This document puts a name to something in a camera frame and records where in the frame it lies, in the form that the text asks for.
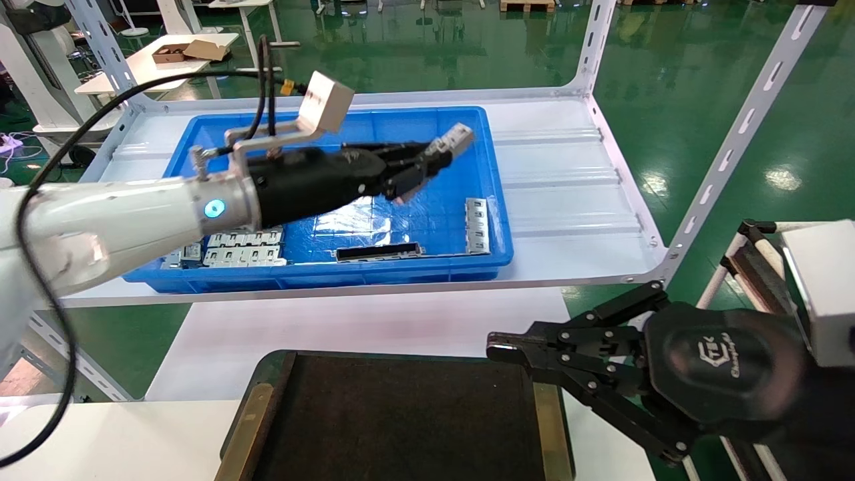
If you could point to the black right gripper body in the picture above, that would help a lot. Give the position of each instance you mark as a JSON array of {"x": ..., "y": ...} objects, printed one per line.
[{"x": 728, "y": 364}]

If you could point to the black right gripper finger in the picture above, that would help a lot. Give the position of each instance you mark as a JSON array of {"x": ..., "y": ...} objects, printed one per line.
[
  {"x": 588, "y": 334},
  {"x": 621, "y": 394}
]

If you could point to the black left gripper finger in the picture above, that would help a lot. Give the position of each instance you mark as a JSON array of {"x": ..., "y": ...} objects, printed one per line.
[
  {"x": 417, "y": 177},
  {"x": 401, "y": 151}
]

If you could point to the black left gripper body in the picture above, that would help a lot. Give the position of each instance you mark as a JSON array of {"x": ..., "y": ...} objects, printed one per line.
[{"x": 314, "y": 180}]

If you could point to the grey slotted metal part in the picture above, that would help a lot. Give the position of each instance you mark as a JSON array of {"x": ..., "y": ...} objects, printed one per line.
[{"x": 454, "y": 139}]

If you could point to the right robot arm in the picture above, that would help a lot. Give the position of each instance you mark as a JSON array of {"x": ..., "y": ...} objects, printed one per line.
[{"x": 828, "y": 421}]

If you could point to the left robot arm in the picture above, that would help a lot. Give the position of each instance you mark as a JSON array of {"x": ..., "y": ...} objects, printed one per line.
[{"x": 120, "y": 220}]

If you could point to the black metal channel part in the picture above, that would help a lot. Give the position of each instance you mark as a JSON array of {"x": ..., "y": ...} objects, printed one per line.
[{"x": 381, "y": 252}]

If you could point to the grey flat metal part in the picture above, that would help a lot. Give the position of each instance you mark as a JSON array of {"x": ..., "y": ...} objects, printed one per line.
[{"x": 171, "y": 262}]

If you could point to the black tray container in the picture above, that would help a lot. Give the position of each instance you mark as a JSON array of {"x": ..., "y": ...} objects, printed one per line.
[{"x": 401, "y": 414}]

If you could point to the blue plastic bin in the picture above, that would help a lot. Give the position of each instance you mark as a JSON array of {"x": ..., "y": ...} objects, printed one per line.
[{"x": 427, "y": 227}]

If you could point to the grey clipped metal strip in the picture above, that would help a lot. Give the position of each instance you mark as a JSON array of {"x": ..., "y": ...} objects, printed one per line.
[{"x": 477, "y": 227}]

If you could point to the white cart with black roller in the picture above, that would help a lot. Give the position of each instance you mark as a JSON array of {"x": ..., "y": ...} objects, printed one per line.
[{"x": 755, "y": 267}]

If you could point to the white empty table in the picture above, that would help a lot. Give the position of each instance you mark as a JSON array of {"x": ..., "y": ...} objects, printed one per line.
[{"x": 250, "y": 27}]

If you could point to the brown cardboard box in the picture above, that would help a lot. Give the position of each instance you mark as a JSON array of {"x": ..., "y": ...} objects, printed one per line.
[{"x": 180, "y": 51}]

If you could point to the wooden pallet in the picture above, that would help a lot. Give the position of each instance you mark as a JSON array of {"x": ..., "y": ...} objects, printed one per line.
[{"x": 528, "y": 5}]

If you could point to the white table with cardboard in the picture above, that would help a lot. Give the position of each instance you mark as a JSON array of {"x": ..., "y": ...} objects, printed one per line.
[{"x": 153, "y": 70}]

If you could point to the white slotted metal shelf rack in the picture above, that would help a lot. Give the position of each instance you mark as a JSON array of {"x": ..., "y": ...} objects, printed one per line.
[{"x": 735, "y": 140}]

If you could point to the white power strip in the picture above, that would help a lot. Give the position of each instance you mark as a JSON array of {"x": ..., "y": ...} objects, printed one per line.
[{"x": 13, "y": 142}]

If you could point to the silver camera mount bracket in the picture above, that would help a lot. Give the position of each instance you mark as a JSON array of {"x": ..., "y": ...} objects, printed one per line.
[{"x": 274, "y": 139}]

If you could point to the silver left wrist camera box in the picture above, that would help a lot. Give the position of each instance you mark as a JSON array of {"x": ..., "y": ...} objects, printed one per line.
[{"x": 326, "y": 101}]

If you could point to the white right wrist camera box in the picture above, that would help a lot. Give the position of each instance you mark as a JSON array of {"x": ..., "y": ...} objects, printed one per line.
[{"x": 828, "y": 287}]

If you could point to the white machine pedestal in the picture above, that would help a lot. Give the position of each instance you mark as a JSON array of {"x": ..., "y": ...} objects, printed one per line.
[{"x": 40, "y": 80}]

